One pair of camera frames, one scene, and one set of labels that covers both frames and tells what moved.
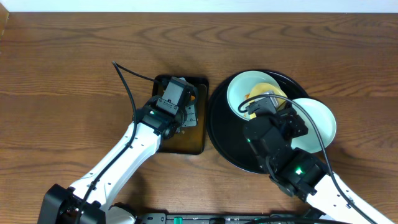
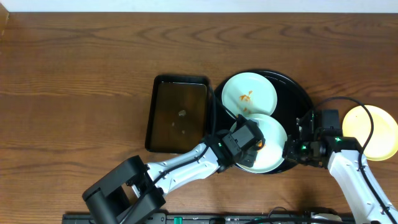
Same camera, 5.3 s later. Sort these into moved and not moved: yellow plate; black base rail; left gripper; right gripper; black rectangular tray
Moved: yellow plate; right gripper; left gripper
Not moved: black rectangular tray; black base rail
